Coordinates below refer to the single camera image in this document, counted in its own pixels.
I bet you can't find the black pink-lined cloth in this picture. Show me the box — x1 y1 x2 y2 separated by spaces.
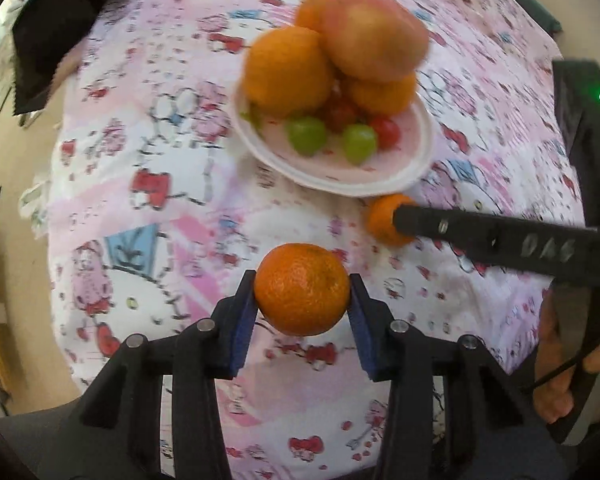
10 0 146 116

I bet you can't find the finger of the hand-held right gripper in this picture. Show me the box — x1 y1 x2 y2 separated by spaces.
393 202 600 287

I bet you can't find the large orange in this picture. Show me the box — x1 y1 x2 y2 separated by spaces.
342 72 418 116
295 0 341 33
242 26 336 116

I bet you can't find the black cable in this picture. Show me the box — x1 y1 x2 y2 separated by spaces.
529 327 600 397

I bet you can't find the red yellow apple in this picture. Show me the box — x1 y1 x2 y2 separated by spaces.
325 0 431 83

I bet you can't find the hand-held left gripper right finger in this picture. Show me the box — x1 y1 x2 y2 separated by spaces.
349 273 527 480

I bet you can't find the small orange mandarin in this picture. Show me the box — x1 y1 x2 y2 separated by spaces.
253 242 352 337
365 194 418 247

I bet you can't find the pink cartoon printed blanket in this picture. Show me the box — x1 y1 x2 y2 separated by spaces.
45 0 588 480

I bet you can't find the person's right hand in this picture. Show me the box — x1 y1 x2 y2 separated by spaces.
534 289 600 427

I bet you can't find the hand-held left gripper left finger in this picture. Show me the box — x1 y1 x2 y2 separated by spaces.
70 270 258 480

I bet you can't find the white plate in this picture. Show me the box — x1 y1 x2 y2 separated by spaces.
230 80 436 198

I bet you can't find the red cherry tomato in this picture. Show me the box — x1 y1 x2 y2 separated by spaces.
369 116 402 150
322 95 359 133

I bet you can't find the green grape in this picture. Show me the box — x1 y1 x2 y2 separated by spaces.
286 116 328 157
240 102 263 128
341 124 378 163

